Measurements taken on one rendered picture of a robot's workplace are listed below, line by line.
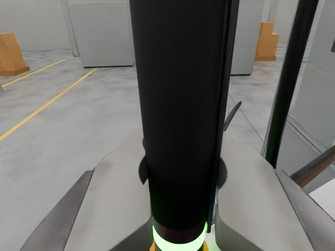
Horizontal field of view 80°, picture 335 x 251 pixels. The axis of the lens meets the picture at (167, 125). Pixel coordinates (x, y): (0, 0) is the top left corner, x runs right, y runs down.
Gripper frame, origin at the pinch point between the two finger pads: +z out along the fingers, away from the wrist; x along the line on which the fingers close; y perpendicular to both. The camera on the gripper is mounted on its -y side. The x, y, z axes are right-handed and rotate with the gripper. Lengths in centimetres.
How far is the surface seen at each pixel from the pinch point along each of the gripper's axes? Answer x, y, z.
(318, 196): 31.5, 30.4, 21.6
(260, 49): 306, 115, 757
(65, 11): -457, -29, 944
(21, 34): -860, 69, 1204
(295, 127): 70, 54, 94
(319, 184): 71, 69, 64
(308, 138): 70, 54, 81
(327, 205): 31.8, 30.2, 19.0
